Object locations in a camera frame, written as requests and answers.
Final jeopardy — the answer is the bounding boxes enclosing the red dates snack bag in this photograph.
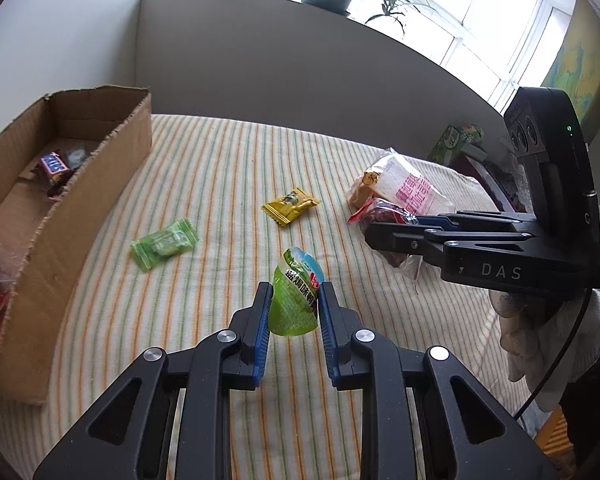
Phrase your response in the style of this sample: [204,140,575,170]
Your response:
[347,196,422,282]

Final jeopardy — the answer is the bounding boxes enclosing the green jelly cup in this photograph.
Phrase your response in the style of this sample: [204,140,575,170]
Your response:
[268,247,324,337]

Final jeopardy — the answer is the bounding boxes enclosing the dark green candy packet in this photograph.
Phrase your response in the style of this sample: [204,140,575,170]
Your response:
[64,144,91,171]

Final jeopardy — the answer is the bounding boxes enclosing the right white gloved hand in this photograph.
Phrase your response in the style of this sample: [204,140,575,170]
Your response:
[489,290,600,413]

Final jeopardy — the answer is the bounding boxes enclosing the bagged sliced bread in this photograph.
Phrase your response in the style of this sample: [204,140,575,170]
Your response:
[348,148,455,216]

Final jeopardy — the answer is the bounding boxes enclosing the green tissue box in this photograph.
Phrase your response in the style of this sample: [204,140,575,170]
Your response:
[427,125,484,166]

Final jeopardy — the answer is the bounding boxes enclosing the yellow candy packet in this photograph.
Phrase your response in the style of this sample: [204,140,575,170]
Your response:
[262,186,321,228]

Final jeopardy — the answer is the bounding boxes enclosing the light green candy packet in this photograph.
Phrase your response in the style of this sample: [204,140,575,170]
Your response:
[130,218,198,272]

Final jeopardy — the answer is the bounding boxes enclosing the striped tablecloth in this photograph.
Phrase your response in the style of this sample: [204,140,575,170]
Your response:
[0,115,527,478]

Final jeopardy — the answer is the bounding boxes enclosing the cardboard box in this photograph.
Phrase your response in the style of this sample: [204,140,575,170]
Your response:
[0,86,151,405]

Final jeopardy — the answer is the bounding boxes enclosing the brown Snickers bar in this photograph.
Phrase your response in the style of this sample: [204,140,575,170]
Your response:
[31,152,74,197]

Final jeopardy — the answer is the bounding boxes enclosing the black cable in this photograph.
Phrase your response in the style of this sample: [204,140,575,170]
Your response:
[511,286,594,418]

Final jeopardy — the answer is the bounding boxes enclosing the black camera box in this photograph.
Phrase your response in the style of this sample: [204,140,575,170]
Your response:
[504,87,600,247]

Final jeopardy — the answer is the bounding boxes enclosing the wall map poster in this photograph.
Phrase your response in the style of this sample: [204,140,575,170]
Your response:
[543,0,600,143]

